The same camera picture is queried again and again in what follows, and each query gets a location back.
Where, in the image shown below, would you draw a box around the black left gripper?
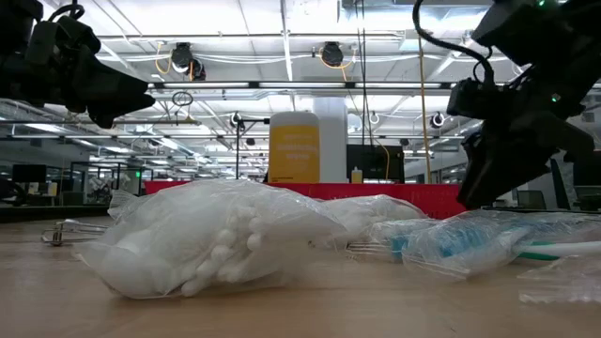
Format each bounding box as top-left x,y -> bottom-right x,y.
0,21 -> 157,131

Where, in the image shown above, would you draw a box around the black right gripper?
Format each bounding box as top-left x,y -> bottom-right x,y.
457,46 -> 601,210

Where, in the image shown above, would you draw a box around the bagged blue bristle toothbrush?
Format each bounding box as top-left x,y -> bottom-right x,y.
402,209 -> 601,282

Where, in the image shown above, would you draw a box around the bagged white toothbrush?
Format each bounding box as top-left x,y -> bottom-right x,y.
517,255 -> 601,306

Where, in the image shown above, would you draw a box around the bagged white cotton balls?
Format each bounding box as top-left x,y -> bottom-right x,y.
323,194 -> 429,250

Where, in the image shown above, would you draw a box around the bagged white cotton swabs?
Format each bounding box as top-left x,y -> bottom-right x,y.
72,177 -> 349,300

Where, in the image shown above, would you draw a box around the grey office chair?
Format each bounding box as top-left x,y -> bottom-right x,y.
516,189 -> 548,210

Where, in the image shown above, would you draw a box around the black leaning panel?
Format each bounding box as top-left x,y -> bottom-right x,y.
549,161 -> 575,210

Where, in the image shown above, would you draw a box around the white robot in booth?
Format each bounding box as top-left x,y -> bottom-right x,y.
88,173 -> 132,198

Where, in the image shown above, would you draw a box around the black computer monitor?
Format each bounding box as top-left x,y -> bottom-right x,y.
11,163 -> 48,184
573,159 -> 601,187

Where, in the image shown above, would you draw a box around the black stand pole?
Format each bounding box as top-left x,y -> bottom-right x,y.
233,116 -> 271,180

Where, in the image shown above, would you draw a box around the white structural column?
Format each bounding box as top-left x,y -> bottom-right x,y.
313,97 -> 348,184

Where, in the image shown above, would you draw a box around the yellow disinfecting wipes canister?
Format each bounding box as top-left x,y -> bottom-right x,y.
268,111 -> 321,184

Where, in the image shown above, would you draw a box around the long ceiling strip light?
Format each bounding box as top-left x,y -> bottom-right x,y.
147,81 -> 456,90

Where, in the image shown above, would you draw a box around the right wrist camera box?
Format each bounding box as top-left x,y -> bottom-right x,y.
445,77 -> 495,119

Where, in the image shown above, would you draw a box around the black booth frame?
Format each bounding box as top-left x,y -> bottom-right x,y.
69,161 -> 155,204

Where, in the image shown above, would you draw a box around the black ceiling cord reel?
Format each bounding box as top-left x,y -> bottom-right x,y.
320,40 -> 346,69
170,41 -> 194,70
190,58 -> 207,82

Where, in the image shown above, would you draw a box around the yellow hanging cable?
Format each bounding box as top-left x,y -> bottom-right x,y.
416,0 -> 433,184

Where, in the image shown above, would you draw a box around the black table frame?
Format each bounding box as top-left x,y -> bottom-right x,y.
0,204 -> 601,223

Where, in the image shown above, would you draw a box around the black wall screen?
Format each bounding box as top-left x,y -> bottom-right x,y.
346,144 -> 406,183

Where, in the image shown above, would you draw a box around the black hanging cables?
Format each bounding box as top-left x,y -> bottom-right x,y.
355,0 -> 368,147

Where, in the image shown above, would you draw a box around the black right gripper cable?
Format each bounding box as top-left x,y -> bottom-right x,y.
411,0 -> 497,85

